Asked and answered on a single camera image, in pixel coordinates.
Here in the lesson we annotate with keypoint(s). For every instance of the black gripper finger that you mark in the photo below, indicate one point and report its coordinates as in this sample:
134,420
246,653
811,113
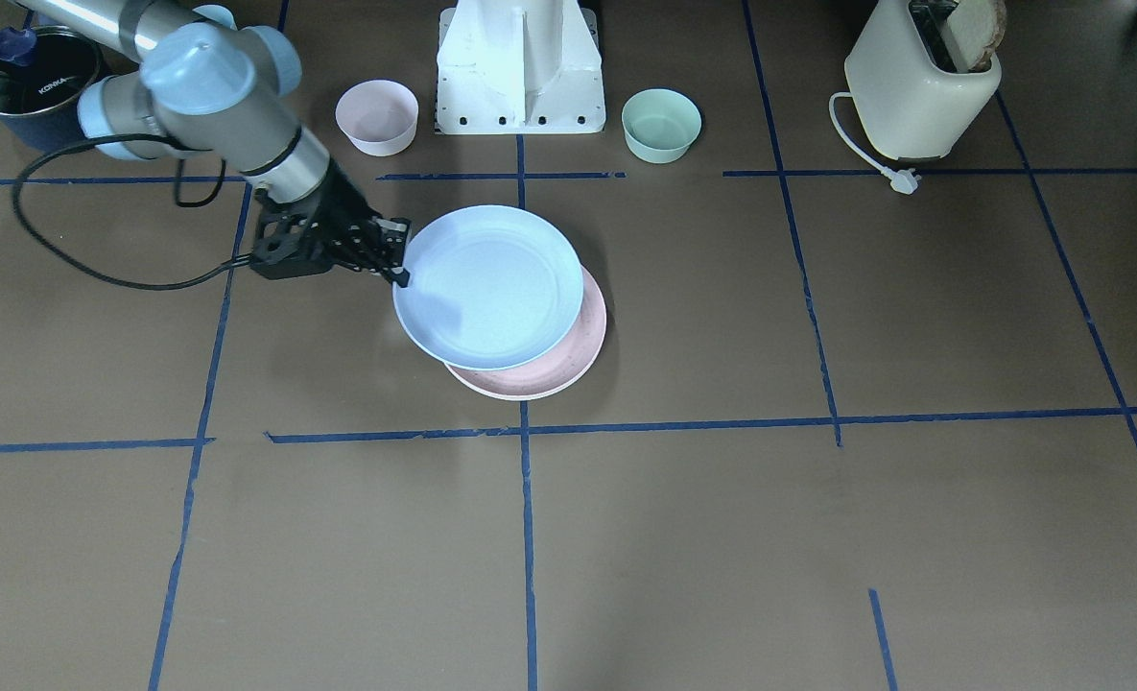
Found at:
399,277

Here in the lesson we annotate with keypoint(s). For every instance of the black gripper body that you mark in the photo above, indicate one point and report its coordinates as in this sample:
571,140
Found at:
345,211

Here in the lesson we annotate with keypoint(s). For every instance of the blue plate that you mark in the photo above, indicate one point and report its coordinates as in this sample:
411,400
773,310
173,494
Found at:
491,288

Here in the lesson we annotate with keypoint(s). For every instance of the pink plate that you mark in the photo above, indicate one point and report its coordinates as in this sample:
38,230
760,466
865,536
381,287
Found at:
557,369

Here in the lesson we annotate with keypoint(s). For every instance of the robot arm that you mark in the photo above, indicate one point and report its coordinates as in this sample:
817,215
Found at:
206,88

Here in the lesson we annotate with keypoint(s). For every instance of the pink bowl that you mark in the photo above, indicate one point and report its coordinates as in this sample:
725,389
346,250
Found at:
379,117

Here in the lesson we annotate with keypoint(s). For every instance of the light blue cup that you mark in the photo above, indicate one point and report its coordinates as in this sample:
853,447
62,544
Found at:
217,14

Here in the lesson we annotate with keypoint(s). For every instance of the green bowl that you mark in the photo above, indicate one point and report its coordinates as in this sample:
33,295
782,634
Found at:
660,125

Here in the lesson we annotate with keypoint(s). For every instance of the dark blue pot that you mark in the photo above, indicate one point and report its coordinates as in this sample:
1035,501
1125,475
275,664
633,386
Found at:
44,72

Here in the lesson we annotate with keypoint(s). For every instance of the cream toaster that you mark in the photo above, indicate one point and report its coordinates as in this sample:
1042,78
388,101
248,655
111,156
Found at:
912,101

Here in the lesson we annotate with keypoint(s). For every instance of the bread slice in toaster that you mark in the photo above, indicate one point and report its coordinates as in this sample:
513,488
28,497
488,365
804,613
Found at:
973,32

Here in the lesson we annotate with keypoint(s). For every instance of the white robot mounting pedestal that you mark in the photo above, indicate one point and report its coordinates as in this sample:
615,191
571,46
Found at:
519,68

